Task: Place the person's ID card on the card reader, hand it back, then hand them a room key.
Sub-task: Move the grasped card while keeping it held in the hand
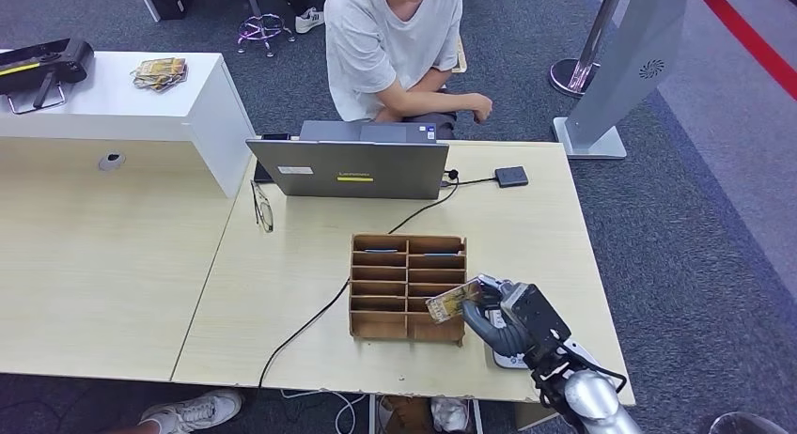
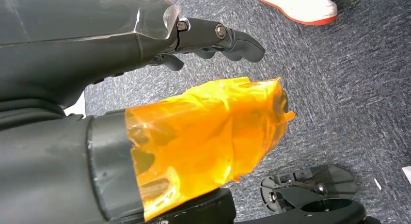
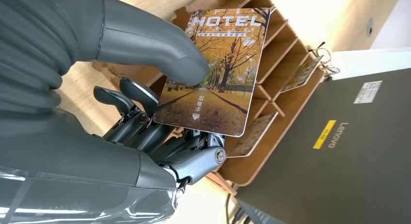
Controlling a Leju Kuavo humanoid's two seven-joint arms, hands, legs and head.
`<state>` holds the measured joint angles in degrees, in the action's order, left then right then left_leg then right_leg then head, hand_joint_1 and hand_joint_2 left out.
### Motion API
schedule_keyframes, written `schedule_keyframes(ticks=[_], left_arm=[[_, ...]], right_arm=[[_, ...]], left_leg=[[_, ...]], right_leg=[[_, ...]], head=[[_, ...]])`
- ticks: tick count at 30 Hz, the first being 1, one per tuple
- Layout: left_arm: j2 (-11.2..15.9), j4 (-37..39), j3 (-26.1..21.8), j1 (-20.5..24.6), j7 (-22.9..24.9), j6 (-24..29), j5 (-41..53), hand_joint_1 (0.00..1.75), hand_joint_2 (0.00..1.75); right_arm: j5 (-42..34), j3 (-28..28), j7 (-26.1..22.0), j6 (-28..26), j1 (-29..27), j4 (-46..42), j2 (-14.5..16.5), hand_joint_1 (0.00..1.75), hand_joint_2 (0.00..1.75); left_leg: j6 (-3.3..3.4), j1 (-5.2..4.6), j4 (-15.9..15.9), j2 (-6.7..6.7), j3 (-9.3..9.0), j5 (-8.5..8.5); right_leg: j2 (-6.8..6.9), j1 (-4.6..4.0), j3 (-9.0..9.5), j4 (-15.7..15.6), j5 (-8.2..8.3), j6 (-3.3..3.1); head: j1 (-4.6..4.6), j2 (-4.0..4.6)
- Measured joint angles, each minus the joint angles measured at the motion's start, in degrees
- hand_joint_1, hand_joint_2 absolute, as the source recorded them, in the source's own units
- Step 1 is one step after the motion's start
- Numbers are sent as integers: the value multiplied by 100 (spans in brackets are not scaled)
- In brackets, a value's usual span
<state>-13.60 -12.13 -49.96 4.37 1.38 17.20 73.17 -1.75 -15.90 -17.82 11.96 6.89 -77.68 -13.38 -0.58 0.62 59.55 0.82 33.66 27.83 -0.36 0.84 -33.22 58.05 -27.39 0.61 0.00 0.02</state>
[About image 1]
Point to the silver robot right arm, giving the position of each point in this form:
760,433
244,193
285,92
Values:
594,400

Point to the white crumpled bag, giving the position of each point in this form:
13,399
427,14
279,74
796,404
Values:
449,414

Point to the chrome stool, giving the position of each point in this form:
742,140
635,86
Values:
255,8

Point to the gold patterned ID card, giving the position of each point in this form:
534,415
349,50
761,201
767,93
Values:
451,302

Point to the grey laptop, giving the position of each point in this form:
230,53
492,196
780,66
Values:
348,170

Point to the silver kiosk stand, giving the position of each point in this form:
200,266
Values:
622,64

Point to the white card reader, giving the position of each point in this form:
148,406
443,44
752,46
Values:
507,361

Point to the white desk leg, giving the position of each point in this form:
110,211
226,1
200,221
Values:
477,419
373,415

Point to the small dark square hub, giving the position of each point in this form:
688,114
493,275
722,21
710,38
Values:
512,176

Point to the black-rimmed eyeglasses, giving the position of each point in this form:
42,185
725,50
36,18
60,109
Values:
266,214

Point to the chrome stanchion post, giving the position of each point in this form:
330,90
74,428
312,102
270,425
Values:
570,76

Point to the white cabinet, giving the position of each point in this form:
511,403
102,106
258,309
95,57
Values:
124,107

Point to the stack of gold cards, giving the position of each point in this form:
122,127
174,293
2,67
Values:
160,73

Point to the person's left hand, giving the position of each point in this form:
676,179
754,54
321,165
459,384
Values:
387,115

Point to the wooden card organizer box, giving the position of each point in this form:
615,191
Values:
380,325

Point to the grey round desk grommet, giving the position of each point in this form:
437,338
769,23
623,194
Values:
112,162

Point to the person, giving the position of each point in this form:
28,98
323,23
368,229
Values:
373,45

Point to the brown box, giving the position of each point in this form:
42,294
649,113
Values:
405,415

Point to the person's right forearm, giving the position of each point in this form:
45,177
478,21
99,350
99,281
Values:
429,101

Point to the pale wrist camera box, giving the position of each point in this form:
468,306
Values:
538,319

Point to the person's left forearm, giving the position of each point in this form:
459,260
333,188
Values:
433,79

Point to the large white sneaker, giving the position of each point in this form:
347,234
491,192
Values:
193,411

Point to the clear round object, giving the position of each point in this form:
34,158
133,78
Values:
747,425

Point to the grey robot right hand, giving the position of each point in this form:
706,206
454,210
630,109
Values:
492,338

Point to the person's right hand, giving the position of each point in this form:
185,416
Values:
482,106

